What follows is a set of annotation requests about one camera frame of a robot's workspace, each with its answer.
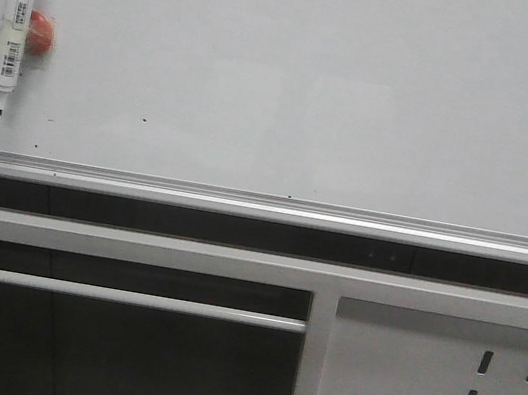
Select red round magnet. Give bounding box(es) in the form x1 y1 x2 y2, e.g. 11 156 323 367
25 10 55 57

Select white whiteboard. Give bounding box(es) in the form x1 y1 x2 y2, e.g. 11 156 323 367
0 0 528 238

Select white horizontal rod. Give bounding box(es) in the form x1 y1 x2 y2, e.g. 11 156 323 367
0 270 307 334

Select white metal frame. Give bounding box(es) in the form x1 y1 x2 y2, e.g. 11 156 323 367
0 210 528 395

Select aluminium whiteboard tray rail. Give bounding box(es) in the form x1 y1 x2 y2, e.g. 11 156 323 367
0 151 528 265

